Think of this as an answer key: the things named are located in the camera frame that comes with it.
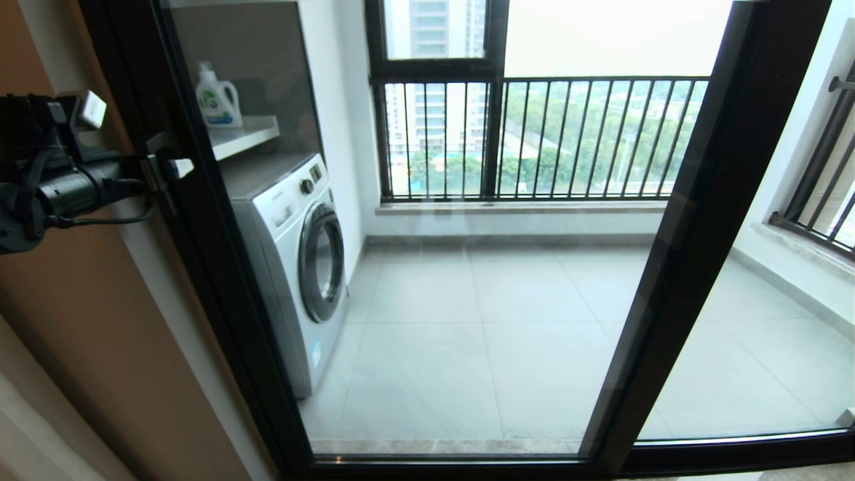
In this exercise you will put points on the silver front-loading washing machine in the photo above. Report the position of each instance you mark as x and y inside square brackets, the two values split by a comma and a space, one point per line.
[280, 280]

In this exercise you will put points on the short stone window sill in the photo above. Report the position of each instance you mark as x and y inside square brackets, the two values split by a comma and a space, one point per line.
[801, 246]

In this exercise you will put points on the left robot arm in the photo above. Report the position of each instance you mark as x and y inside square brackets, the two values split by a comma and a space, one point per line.
[12, 227]

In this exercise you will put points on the long black metal window railing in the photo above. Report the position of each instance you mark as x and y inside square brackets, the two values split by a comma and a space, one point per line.
[601, 79]

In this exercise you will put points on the white wall shelf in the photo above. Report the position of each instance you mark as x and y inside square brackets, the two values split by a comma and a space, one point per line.
[240, 137]

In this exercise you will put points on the distant high-rise building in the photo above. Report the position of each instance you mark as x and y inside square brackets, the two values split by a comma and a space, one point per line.
[431, 27]

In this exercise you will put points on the black outer door frame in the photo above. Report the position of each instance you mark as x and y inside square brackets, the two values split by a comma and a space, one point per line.
[110, 67]

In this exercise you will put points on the long stone window sill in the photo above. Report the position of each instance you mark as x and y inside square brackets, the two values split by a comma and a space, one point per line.
[521, 207]

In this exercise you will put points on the black window frame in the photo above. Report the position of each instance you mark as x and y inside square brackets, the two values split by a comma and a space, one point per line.
[434, 67]

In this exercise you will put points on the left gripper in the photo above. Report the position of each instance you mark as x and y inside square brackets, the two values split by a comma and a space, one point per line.
[83, 187]

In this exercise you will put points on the white detergent bottle green label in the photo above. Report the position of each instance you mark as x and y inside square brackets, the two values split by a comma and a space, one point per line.
[217, 100]

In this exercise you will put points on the short black metal window railing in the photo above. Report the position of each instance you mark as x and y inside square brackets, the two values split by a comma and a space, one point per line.
[811, 234]

